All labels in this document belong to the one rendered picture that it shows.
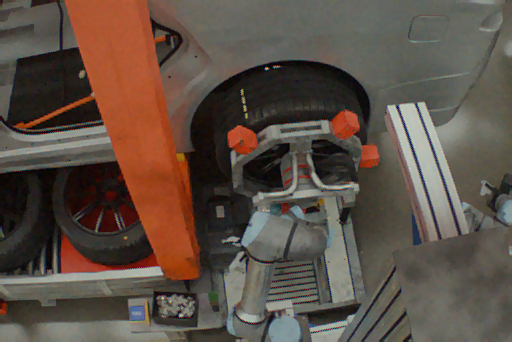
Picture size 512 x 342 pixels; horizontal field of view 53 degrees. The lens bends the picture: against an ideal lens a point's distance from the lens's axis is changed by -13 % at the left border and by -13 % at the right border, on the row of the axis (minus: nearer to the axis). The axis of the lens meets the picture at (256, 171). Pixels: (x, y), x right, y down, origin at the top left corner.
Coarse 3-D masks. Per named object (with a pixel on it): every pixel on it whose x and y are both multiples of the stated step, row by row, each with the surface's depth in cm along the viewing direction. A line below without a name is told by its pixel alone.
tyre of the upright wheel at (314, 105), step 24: (264, 72) 232; (288, 72) 230; (312, 72) 232; (240, 96) 234; (264, 96) 228; (288, 96) 224; (312, 96) 225; (336, 96) 230; (216, 120) 246; (240, 120) 229; (264, 120) 225; (288, 120) 227; (360, 120) 236; (216, 144) 246
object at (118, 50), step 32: (96, 0) 111; (128, 0) 112; (96, 32) 119; (128, 32) 121; (96, 64) 128; (128, 64) 130; (96, 96) 138; (128, 96) 141; (160, 96) 154; (128, 128) 152; (160, 128) 154; (128, 160) 166; (160, 160) 168; (160, 192) 184; (160, 224) 204; (192, 224) 240; (160, 256) 229; (192, 256) 232
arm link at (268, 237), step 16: (256, 224) 171; (272, 224) 171; (288, 224) 171; (256, 240) 171; (272, 240) 170; (288, 240) 169; (256, 256) 174; (272, 256) 174; (256, 272) 179; (272, 272) 181; (256, 288) 183; (240, 304) 193; (256, 304) 187; (240, 320) 191; (256, 320) 190; (240, 336) 196; (256, 336) 193
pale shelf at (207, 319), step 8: (200, 296) 258; (136, 304) 256; (144, 304) 256; (200, 304) 256; (208, 304) 256; (200, 312) 254; (208, 312) 254; (152, 320) 252; (200, 320) 252; (208, 320) 252; (216, 320) 252; (136, 328) 249; (144, 328) 250; (152, 328) 250; (160, 328) 250; (168, 328) 250; (176, 328) 250; (184, 328) 250; (192, 328) 250; (200, 328) 252; (208, 328) 253
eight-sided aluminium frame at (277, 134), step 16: (272, 128) 224; (288, 128) 224; (304, 128) 227; (320, 128) 224; (272, 144) 224; (336, 144) 231; (352, 144) 233; (240, 160) 232; (240, 176) 243; (336, 176) 262; (240, 192) 254; (256, 192) 258
